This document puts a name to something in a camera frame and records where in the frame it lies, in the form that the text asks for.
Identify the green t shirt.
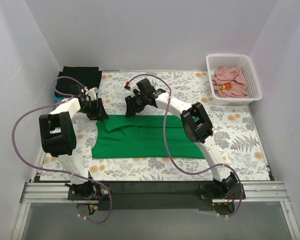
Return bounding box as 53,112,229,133
91,115,205,159

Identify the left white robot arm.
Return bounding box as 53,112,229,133
39,85,109,200

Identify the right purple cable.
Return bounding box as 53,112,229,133
128,73,245,218

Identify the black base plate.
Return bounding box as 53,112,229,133
65,181,246,211

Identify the aluminium frame rail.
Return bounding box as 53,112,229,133
9,104,300,240

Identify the pink t shirt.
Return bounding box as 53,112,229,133
211,66,250,98

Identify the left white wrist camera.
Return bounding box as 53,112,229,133
81,87,99,102

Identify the white plastic basket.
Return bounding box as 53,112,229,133
206,53,263,105

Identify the floral table mat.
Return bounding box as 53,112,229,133
39,70,275,182

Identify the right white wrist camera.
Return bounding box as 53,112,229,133
124,81,139,97

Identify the folded black t shirt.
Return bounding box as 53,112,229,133
56,66,102,94

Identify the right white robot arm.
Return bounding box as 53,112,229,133
124,78,239,199

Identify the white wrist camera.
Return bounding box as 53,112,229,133
124,81,139,97
81,87,99,102

